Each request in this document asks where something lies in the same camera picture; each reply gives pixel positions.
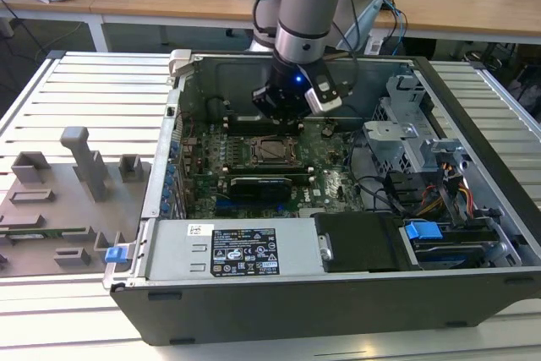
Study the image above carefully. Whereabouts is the metal socket cover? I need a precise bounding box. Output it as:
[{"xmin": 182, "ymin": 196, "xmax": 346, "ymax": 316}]
[{"xmin": 251, "ymin": 137, "xmax": 303, "ymax": 166}]

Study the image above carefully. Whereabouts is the black plastic shroud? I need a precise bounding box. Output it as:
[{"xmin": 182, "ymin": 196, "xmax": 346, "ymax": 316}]
[{"xmin": 314, "ymin": 212, "xmax": 402, "ymax": 273}]

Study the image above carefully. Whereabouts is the black RAM slot row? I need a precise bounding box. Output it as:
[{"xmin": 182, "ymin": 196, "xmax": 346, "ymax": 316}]
[
  {"xmin": 226, "ymin": 118, "xmax": 302, "ymax": 134},
  {"xmin": 227, "ymin": 164, "xmax": 314, "ymax": 185}
]

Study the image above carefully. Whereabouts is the pale blue teach pendant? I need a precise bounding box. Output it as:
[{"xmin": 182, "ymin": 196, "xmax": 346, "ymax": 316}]
[{"xmin": 336, "ymin": 0, "xmax": 384, "ymax": 52}]

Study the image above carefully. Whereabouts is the blue case latch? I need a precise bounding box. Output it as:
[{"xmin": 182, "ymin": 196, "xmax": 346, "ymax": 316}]
[{"xmin": 104, "ymin": 245, "xmax": 128, "ymax": 264}]

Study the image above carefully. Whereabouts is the hard disk in blue carrier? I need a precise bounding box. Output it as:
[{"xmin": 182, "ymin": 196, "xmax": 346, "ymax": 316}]
[{"xmin": 403, "ymin": 219, "xmax": 487, "ymax": 271}]

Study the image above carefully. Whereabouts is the wooden desk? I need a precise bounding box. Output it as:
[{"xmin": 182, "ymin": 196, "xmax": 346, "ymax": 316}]
[{"xmin": 0, "ymin": 0, "xmax": 541, "ymax": 45}]

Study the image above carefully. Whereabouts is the black open PC case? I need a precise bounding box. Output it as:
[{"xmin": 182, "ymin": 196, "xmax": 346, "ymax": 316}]
[{"xmin": 102, "ymin": 48, "xmax": 541, "ymax": 347}]

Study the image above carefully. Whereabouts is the silver CPU plate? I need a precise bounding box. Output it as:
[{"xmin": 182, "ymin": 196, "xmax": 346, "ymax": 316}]
[{"xmin": 258, "ymin": 140, "xmax": 292, "ymax": 160}]

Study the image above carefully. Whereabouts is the green motherboard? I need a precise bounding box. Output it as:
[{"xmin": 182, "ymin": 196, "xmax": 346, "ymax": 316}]
[{"xmin": 181, "ymin": 119, "xmax": 369, "ymax": 218}]

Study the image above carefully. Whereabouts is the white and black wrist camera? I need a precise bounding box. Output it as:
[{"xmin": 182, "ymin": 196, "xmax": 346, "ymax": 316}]
[{"xmin": 298, "ymin": 63, "xmax": 343, "ymax": 115}]

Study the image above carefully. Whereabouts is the black graphics card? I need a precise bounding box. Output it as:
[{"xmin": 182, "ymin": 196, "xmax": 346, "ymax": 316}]
[{"xmin": 230, "ymin": 174, "xmax": 292, "ymax": 204}]

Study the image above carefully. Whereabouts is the grey parts rack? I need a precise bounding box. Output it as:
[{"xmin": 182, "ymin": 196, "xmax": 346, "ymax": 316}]
[{"xmin": 0, "ymin": 126, "xmax": 153, "ymax": 277}]

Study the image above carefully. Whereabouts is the grey case handle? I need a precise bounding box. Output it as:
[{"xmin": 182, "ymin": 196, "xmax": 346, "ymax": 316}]
[{"xmin": 168, "ymin": 48, "xmax": 194, "ymax": 79}]

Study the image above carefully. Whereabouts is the silver drive cage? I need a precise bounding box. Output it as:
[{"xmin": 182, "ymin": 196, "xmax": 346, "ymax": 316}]
[{"xmin": 362, "ymin": 74, "xmax": 470, "ymax": 176}]

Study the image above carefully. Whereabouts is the blue cable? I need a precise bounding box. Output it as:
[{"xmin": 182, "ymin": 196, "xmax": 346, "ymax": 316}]
[{"xmin": 382, "ymin": 0, "xmax": 409, "ymax": 41}]

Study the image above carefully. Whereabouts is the silver power supply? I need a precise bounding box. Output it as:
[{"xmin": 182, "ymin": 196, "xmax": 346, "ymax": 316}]
[{"xmin": 145, "ymin": 219, "xmax": 326, "ymax": 282}]

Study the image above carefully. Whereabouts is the CPU socket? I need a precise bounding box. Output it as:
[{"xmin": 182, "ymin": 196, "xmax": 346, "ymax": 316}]
[{"xmin": 248, "ymin": 135, "xmax": 305, "ymax": 168}]

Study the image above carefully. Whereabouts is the orange and yellow wire bundle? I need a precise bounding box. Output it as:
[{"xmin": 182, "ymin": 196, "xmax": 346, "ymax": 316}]
[{"xmin": 418, "ymin": 160, "xmax": 473, "ymax": 218}]

